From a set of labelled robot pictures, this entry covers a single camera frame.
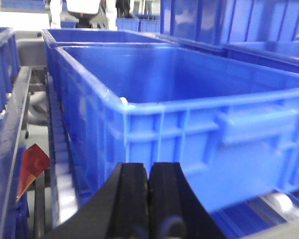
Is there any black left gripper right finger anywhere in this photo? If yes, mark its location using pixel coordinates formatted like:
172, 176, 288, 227
149, 162, 226, 239

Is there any blue shelf box front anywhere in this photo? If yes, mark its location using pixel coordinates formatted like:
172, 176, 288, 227
56, 44, 299, 212

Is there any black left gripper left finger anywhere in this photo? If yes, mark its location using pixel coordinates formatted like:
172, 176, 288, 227
44, 163, 149, 239

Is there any blue shelf box left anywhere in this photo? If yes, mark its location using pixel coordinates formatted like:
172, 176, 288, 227
0, 27, 20, 112

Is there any red label tag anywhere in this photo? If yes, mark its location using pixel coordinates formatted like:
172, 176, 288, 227
16, 144, 50, 202

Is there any chrome valve with white cap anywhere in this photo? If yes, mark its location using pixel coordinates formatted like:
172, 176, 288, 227
120, 97, 136, 110

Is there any blue shelf box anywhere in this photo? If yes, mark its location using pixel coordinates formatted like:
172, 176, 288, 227
56, 44, 299, 212
43, 28, 170, 98
0, 27, 20, 112

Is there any blue stacked box upper right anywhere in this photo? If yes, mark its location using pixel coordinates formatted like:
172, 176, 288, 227
160, 0, 299, 51

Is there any blue shelf box behind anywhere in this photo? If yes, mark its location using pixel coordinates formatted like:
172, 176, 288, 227
43, 28, 170, 98

